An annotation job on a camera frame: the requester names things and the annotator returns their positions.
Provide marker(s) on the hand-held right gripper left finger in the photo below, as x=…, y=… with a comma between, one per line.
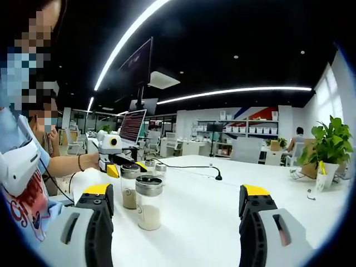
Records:
x=97, y=239

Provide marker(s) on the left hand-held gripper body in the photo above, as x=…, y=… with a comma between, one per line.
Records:
x=109, y=147

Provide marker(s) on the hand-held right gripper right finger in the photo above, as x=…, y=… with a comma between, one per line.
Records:
x=251, y=242

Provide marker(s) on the small seasoning bottle beige powder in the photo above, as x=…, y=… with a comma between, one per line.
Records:
x=150, y=167

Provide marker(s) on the tall seasoning bottle brown powder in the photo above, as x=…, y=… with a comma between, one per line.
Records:
x=129, y=194

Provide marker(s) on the small seasoning bottle white powder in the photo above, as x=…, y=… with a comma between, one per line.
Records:
x=160, y=173

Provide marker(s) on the tall seasoning bottle white powder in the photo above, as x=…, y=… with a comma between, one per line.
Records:
x=149, y=214

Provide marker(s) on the person's left hand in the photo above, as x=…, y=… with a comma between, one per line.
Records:
x=91, y=162

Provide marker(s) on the small background green plant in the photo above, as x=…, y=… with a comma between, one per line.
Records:
x=105, y=129

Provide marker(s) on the silver laptop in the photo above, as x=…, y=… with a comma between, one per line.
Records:
x=133, y=128

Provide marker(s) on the white mesh office chair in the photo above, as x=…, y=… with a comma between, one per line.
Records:
x=173, y=142
x=153, y=142

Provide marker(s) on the small tilted dark screen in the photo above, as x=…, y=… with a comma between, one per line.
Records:
x=144, y=106

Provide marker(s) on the operator person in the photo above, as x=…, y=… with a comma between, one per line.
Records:
x=27, y=211

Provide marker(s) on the white ceiling air vent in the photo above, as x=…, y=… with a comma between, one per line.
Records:
x=164, y=80

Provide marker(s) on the grey office chair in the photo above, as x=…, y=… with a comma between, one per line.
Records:
x=246, y=150

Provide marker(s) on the white paper cup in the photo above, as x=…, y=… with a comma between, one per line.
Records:
x=321, y=180

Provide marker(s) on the small black monitor on stand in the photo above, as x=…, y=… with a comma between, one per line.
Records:
x=214, y=127

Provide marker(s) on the white chest-worn device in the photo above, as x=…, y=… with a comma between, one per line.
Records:
x=16, y=167

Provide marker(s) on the brown cardboard box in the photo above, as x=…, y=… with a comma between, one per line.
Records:
x=310, y=167

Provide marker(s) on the long curved ceiling light strip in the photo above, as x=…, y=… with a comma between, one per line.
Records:
x=122, y=41

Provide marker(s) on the row of white storage bins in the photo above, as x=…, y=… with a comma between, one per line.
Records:
x=250, y=130

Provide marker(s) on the grey shelf unit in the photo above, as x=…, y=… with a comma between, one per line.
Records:
x=247, y=125

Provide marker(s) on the potted green plant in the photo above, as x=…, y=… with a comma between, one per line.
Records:
x=331, y=139

